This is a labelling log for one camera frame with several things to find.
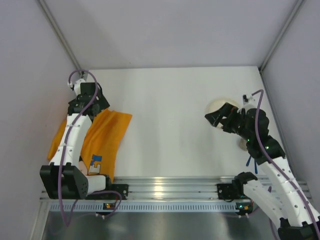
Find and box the white round plate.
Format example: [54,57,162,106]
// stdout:
[205,97,240,126]

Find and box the orange Mickey placemat cloth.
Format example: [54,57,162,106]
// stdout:
[47,109,133,185]

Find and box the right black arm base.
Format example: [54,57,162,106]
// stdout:
[216,183,250,202]

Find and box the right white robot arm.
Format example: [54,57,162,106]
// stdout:
[204,100,320,240]

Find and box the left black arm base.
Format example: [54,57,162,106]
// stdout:
[85,183,129,200]

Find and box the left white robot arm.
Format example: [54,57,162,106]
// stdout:
[39,78,112,200]

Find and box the blue spoon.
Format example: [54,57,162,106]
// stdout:
[246,156,252,167]

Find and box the blue fork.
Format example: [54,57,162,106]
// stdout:
[254,161,258,175]

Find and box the slotted grey cable duct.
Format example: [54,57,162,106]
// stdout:
[63,201,254,214]

